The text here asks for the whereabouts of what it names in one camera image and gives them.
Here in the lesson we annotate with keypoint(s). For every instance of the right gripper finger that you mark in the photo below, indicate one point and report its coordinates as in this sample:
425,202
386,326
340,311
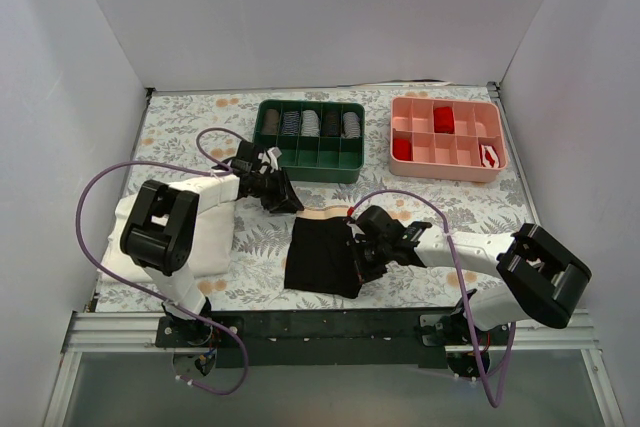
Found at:
374,269
358,262

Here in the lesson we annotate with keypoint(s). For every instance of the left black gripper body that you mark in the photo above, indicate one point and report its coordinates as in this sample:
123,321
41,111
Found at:
275,190

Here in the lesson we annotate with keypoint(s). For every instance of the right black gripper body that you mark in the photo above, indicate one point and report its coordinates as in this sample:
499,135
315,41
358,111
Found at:
364,257

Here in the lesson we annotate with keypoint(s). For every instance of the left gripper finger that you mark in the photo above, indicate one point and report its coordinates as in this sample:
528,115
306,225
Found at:
275,204
286,188

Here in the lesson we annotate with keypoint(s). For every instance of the black underwear beige waistband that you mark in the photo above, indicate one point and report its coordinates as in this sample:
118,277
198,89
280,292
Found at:
318,259

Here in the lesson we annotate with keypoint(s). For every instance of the pink divided organizer tray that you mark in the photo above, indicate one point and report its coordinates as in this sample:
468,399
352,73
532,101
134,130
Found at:
446,156

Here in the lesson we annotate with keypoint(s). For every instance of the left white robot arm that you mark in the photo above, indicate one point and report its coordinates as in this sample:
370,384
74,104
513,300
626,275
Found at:
168,222

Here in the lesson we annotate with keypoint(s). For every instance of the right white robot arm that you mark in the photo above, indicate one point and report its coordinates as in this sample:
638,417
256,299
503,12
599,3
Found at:
541,279

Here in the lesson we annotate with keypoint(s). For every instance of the brown rolled underwear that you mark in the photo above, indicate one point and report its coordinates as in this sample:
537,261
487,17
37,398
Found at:
271,122

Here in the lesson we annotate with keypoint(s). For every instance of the blue striped rolled underwear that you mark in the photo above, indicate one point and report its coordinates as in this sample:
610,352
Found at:
290,123

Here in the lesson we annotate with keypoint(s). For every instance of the white grey striped roll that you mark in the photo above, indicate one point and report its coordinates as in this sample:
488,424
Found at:
310,124

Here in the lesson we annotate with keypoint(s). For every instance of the black rolled underwear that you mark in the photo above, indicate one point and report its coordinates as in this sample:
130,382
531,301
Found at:
331,124

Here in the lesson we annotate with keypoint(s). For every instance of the grey white rolled underwear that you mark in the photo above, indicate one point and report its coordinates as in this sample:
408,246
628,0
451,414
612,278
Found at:
351,125

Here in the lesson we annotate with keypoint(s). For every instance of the red rolled underwear lower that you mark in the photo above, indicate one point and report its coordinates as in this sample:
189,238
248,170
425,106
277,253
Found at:
402,149

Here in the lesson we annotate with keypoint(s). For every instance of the red rolled underwear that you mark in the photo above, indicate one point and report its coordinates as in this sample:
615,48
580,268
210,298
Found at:
444,120
402,149

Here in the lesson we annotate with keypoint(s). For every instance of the red rolled underwear upper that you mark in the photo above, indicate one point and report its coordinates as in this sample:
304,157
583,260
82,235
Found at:
444,120

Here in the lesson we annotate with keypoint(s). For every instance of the red white striped roll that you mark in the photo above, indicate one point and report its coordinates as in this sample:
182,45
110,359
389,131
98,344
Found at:
489,157

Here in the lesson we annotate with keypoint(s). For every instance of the green divided organizer tray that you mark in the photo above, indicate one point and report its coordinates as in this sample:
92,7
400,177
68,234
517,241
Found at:
315,159

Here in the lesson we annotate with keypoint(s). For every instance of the white folded cloth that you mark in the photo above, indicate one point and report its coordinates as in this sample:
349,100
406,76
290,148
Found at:
215,242

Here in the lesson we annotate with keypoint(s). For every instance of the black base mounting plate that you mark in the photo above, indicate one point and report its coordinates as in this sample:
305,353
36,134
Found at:
337,337

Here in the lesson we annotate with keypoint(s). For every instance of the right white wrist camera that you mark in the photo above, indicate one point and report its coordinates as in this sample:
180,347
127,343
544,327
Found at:
350,221

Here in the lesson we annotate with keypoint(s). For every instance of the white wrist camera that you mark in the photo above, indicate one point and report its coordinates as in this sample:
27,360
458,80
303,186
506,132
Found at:
270,159
350,221

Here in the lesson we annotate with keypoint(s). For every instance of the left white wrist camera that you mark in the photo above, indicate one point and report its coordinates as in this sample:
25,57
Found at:
270,159

